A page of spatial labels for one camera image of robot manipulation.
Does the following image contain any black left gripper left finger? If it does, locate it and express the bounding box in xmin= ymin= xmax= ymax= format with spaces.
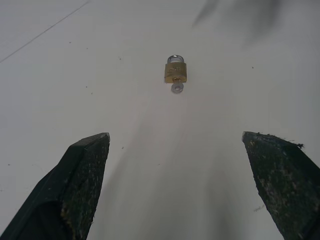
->
xmin=0 ymin=132 xmax=111 ymax=240

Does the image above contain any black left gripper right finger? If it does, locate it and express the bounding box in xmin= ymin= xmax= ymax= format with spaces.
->
xmin=241 ymin=131 xmax=320 ymax=240

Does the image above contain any brass padlock with silver shackle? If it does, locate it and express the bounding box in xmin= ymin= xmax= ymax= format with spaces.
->
xmin=164 ymin=54 xmax=188 ymax=84

